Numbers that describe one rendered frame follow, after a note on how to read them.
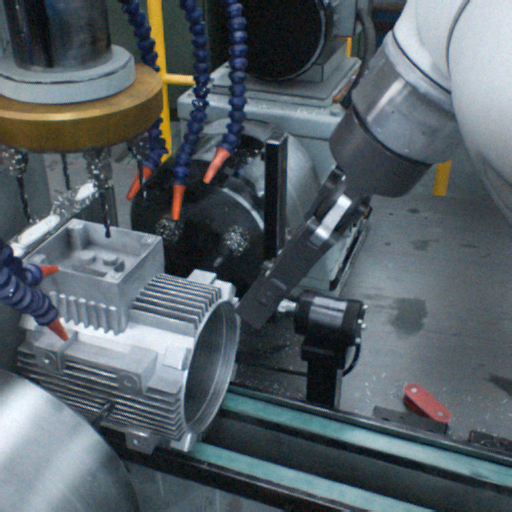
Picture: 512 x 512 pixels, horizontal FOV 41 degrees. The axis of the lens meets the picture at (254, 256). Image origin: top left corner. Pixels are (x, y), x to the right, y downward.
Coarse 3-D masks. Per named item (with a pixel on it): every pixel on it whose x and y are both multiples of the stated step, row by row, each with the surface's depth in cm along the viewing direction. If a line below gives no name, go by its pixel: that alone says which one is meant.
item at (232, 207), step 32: (224, 128) 100; (256, 128) 101; (256, 160) 94; (288, 160) 99; (160, 192) 95; (192, 192) 93; (224, 192) 91; (256, 192) 90; (288, 192) 95; (160, 224) 94; (192, 224) 96; (224, 224) 94; (256, 224) 92; (288, 224) 93; (192, 256) 99; (224, 256) 90; (256, 256) 95
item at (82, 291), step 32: (96, 224) 80; (32, 256) 75; (64, 256) 80; (96, 256) 78; (128, 256) 80; (160, 256) 79; (64, 288) 73; (96, 288) 72; (128, 288) 73; (64, 320) 76; (96, 320) 74; (128, 320) 74
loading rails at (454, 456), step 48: (240, 384) 89; (240, 432) 88; (288, 432) 85; (336, 432) 83; (384, 432) 83; (144, 480) 83; (192, 480) 80; (240, 480) 76; (288, 480) 77; (336, 480) 86; (384, 480) 83; (432, 480) 80; (480, 480) 77
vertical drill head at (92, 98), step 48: (48, 0) 57; (96, 0) 60; (48, 48) 59; (96, 48) 61; (0, 96) 62; (48, 96) 60; (96, 96) 61; (144, 96) 63; (0, 144) 66; (48, 144) 60; (96, 144) 61; (144, 144) 70; (144, 192) 74
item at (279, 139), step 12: (276, 132) 77; (264, 144) 75; (276, 144) 75; (264, 156) 76; (276, 156) 76; (264, 168) 77; (276, 168) 76; (264, 180) 78; (276, 180) 77; (264, 192) 79; (276, 192) 78; (264, 204) 79; (276, 204) 79; (264, 216) 80; (276, 216) 80; (264, 228) 81; (276, 228) 81; (264, 240) 82; (276, 240) 81; (264, 252) 83; (276, 252) 82; (276, 312) 87
